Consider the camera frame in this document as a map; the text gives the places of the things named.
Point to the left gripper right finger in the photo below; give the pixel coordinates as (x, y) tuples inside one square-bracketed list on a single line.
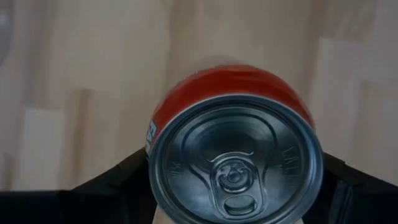
[(357, 202)]

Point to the red Fanta can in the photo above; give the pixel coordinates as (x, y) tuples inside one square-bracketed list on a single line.
[(236, 155)]

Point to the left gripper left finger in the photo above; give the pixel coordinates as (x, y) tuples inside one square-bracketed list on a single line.
[(77, 205)]

